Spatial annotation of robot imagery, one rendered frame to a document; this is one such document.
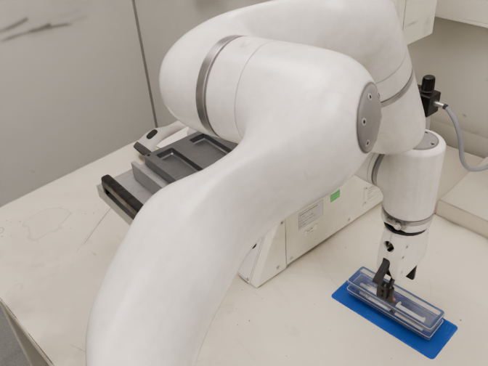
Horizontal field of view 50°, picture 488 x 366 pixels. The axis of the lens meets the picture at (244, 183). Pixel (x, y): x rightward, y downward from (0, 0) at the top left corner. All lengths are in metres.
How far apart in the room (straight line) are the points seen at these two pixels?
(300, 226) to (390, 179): 0.32
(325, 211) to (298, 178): 0.76
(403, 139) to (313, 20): 0.25
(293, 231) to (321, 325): 0.20
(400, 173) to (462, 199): 0.51
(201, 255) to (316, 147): 0.12
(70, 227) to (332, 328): 0.70
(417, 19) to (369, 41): 0.63
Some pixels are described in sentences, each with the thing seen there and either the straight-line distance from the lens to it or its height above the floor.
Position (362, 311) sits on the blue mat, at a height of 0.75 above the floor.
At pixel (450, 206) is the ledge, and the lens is 1.32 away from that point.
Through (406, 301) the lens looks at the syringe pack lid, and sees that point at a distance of 1.08.
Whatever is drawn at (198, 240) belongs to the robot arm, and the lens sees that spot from 0.41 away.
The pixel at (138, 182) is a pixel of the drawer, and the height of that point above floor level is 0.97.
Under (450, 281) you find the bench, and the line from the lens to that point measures 1.20.
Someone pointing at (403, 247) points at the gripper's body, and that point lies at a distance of 0.93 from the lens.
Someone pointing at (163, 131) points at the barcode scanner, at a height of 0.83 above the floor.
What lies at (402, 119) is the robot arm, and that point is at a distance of 0.69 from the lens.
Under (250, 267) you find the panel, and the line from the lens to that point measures 1.13.
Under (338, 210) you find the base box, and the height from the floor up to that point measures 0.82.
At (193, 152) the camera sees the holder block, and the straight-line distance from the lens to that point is 1.11.
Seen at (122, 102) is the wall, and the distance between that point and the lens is 2.68.
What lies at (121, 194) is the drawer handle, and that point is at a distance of 1.01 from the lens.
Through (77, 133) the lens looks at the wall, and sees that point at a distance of 2.60.
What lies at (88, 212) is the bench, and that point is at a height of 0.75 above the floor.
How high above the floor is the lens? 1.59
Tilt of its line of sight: 36 degrees down
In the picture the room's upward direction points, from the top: 5 degrees counter-clockwise
